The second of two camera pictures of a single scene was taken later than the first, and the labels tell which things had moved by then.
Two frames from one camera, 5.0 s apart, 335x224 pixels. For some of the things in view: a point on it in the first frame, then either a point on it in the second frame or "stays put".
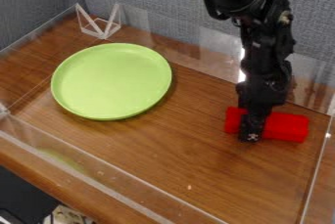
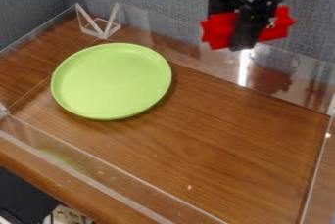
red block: [287, 127] → [220, 24]
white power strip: [66, 215] stays put
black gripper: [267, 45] → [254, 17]
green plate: [110, 81] stays put
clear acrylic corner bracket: [100, 27] stays put
